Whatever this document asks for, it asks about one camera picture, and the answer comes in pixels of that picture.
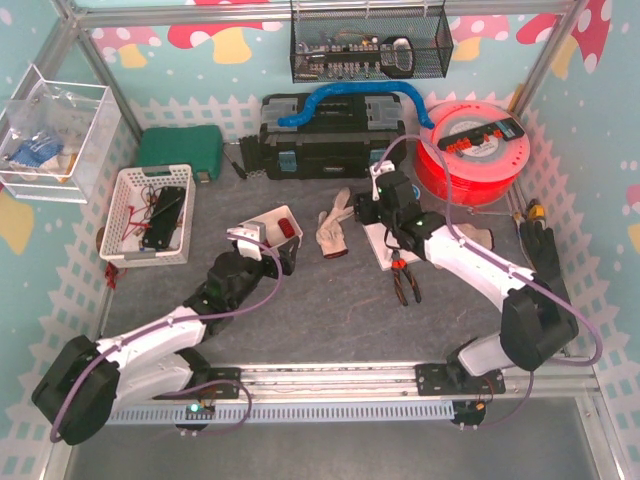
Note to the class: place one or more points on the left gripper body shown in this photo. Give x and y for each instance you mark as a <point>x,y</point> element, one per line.
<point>278,258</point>

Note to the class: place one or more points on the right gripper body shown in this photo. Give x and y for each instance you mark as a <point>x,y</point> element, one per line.
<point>364,208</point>

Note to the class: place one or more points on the white spring box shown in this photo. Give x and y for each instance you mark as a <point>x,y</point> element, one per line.
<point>275,227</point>

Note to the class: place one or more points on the large red spring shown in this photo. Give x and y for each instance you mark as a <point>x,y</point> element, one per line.
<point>286,228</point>

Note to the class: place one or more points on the white peg base plate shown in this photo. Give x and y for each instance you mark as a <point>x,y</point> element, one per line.
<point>383,245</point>

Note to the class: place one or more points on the beige work glove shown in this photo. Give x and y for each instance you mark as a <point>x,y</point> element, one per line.
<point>329,233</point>
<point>469,233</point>

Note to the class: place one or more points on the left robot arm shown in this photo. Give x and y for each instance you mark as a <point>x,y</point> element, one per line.
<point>90,380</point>

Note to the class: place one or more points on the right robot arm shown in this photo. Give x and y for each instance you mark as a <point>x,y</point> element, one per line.
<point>535,318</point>

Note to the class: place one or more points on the black toolbox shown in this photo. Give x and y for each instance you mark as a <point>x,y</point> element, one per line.
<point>346,135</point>

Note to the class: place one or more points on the black screwdriver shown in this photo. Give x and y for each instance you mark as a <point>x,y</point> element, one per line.
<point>237,168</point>

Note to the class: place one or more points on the black ribbed block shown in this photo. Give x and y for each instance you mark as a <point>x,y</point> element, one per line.
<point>252,157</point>

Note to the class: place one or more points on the black device in basket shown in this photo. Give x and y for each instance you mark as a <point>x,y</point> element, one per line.
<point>164,218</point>

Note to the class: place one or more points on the red filament spool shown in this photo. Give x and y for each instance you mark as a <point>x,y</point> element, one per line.
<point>479,175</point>

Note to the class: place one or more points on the green plastic case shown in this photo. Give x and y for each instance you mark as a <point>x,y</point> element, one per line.
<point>201,147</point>

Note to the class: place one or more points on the white plastic basket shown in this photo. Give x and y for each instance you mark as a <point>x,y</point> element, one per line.
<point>134,197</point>

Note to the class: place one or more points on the black terminal strip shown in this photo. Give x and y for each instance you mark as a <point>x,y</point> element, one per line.
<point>506,129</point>

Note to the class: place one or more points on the blue white gloves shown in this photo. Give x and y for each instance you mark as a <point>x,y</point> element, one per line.
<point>38,152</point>

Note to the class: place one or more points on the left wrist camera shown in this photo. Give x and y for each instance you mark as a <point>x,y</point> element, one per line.
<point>248,237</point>

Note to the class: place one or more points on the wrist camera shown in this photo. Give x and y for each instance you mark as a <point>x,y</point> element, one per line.
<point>248,237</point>
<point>376,170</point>

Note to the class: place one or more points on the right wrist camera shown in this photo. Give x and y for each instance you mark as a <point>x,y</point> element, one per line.
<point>376,170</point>

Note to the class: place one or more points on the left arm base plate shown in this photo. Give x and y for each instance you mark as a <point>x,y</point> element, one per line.
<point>216,383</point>

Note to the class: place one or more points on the yellow handled screwdriver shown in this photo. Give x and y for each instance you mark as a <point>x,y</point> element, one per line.
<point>533,212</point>

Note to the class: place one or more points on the black wire mesh basket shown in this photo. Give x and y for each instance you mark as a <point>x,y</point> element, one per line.
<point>368,40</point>

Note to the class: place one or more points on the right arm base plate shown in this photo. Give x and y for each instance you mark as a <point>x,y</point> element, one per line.
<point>448,379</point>

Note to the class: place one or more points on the grey slotted cable duct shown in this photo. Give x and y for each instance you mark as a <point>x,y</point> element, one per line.
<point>228,414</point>

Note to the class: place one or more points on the clear acrylic wall box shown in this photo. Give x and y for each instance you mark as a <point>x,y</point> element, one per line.
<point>83,116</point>

